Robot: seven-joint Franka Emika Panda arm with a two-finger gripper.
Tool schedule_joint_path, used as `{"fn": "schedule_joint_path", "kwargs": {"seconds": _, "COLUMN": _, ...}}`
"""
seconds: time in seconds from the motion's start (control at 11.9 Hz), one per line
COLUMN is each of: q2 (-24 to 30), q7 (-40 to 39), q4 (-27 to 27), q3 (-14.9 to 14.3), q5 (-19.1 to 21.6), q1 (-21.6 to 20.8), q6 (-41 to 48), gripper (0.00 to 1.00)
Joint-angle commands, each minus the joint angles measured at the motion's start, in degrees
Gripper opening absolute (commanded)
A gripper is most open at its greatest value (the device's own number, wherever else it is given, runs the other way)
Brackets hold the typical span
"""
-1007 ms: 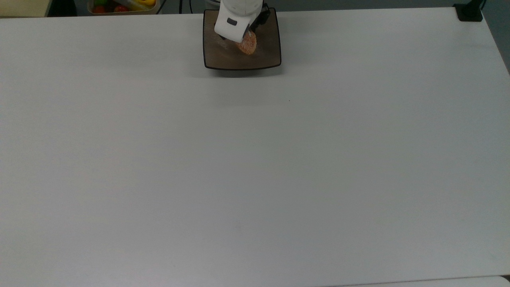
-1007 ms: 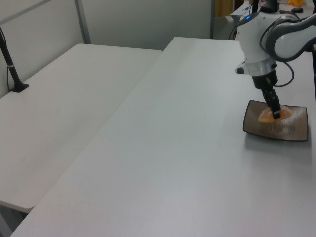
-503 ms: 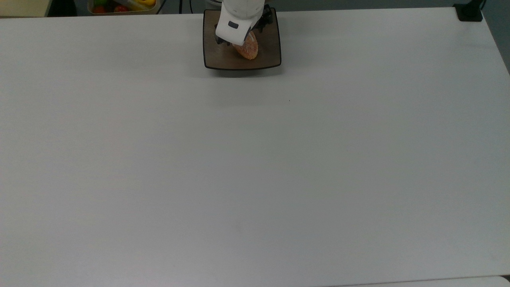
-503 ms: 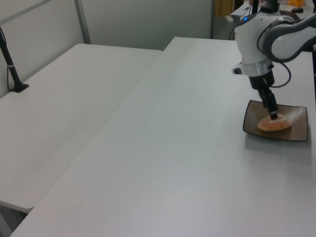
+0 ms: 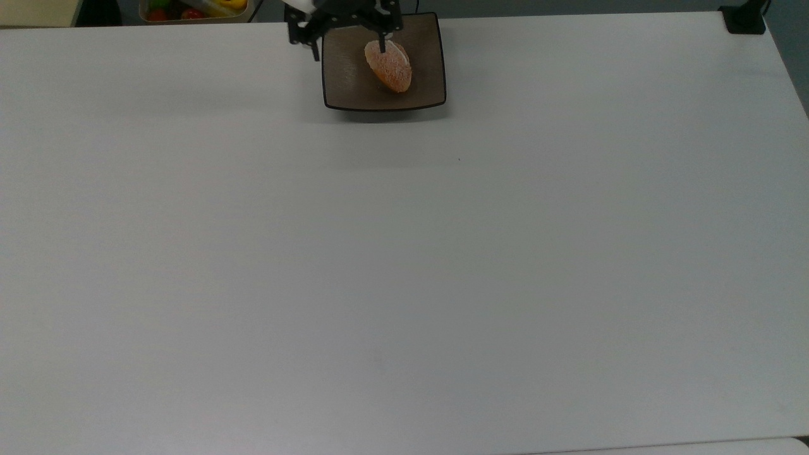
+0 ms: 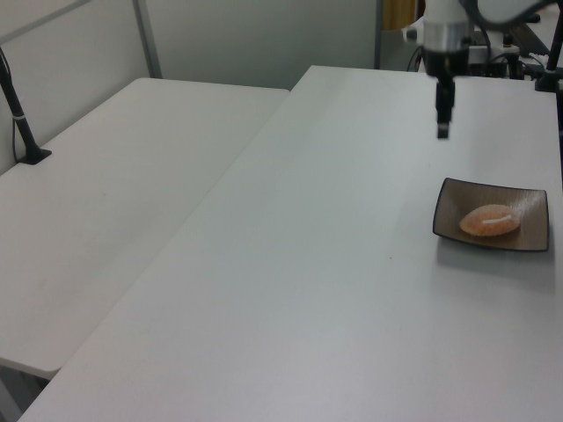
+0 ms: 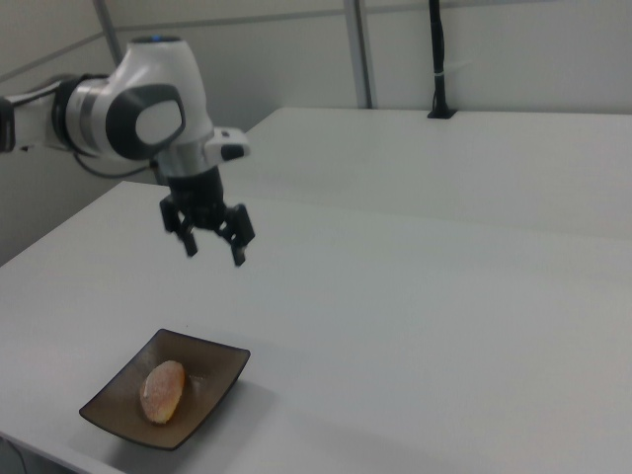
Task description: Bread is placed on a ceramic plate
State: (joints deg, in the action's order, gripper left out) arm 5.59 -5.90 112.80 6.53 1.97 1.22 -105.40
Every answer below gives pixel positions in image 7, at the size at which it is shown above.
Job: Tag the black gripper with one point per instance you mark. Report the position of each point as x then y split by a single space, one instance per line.
197 200

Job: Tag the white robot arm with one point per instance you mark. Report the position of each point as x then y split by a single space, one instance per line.
148 103

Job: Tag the square brown ceramic plate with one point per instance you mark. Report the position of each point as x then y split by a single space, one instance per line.
207 375

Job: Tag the grey partition frame post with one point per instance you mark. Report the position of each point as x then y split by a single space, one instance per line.
359 54
109 29

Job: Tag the black camera stand pole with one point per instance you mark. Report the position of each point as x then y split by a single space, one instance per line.
438 59

